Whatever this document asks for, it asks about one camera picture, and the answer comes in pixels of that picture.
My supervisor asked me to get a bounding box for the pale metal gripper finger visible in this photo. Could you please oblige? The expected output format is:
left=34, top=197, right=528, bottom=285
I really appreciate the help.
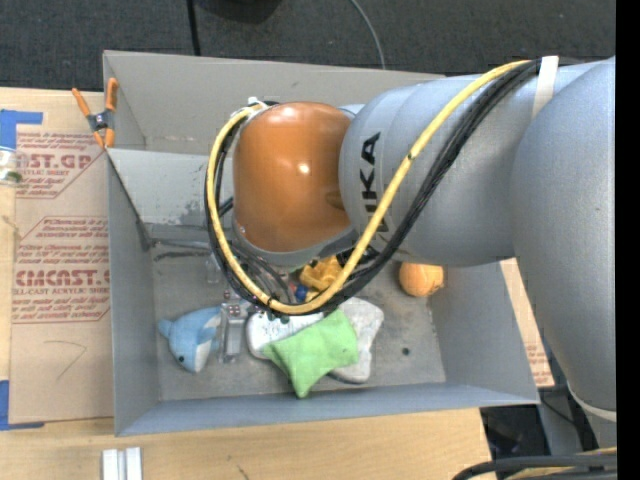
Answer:
left=218, top=303, right=248, bottom=365
left=204, top=254, right=233, bottom=303

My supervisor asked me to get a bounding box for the blue toy dolphin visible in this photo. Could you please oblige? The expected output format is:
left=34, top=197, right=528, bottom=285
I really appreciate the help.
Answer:
left=157, top=306, right=224, bottom=374

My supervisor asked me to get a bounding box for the yellow toy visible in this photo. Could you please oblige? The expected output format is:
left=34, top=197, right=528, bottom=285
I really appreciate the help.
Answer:
left=299, top=254, right=347, bottom=293

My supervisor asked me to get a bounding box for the green cloth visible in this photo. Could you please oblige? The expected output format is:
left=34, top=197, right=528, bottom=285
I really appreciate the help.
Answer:
left=262, top=309, right=361, bottom=400

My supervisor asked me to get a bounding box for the white cloth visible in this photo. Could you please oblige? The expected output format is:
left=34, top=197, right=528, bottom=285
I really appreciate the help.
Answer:
left=244, top=296, right=386, bottom=385

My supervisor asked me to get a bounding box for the orange ball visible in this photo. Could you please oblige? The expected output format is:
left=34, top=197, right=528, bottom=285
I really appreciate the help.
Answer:
left=398, top=261, right=446, bottom=299

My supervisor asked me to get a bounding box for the brown cardboard board, red print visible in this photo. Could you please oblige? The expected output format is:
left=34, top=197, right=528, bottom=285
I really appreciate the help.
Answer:
left=0, top=86, right=557, bottom=426

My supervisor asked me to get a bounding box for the grey metal bin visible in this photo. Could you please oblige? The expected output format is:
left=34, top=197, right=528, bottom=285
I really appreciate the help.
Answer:
left=102, top=50, right=542, bottom=438

